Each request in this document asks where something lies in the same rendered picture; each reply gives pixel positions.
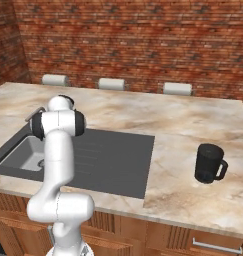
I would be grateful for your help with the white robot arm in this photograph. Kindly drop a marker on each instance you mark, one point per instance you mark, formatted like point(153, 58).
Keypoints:
point(57, 156)

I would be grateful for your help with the dark grey sink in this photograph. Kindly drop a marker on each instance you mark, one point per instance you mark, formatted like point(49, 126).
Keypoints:
point(106, 160)

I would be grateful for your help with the black jug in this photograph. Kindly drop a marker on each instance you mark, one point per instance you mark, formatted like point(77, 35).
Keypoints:
point(208, 163)

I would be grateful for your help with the wooden cupboard door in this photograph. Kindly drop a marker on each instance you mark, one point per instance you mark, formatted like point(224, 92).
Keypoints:
point(13, 230)
point(108, 241)

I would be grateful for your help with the wooden drawer front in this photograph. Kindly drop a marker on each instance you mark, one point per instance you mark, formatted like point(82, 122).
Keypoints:
point(206, 242)

